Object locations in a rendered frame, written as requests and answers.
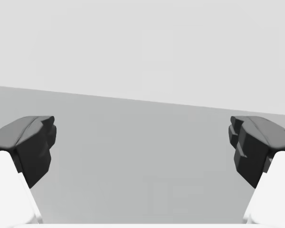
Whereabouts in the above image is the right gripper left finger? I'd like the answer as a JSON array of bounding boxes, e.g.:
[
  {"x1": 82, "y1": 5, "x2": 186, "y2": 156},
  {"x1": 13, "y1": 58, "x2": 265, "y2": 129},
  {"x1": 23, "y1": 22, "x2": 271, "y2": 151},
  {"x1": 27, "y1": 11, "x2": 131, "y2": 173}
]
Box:
[{"x1": 0, "y1": 115, "x2": 57, "y2": 224}]

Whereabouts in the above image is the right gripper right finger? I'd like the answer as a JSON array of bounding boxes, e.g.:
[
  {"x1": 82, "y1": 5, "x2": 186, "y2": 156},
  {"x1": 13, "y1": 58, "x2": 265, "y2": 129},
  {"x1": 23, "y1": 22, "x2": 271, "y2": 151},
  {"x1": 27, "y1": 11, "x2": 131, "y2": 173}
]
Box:
[{"x1": 228, "y1": 115, "x2": 285, "y2": 224}]

